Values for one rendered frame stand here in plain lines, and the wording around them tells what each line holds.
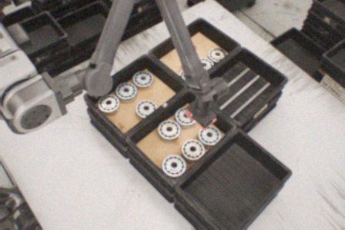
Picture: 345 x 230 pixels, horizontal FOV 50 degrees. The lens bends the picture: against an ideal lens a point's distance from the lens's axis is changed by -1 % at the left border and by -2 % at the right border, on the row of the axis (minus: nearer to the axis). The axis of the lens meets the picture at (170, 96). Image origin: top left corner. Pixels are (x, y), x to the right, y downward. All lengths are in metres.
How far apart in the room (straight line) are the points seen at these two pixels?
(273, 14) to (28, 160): 2.61
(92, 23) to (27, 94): 1.87
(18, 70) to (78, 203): 0.83
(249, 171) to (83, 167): 0.76
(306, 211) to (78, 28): 1.97
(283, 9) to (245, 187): 2.42
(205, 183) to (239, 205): 0.16
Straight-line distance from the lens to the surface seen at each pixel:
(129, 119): 1.78
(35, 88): 1.09
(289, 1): 3.90
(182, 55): 1.27
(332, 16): 2.97
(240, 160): 1.72
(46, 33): 2.73
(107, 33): 1.14
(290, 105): 2.11
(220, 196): 1.63
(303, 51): 3.05
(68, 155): 1.88
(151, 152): 1.69
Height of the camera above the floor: 2.32
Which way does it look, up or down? 54 degrees down
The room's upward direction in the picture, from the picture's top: 3 degrees clockwise
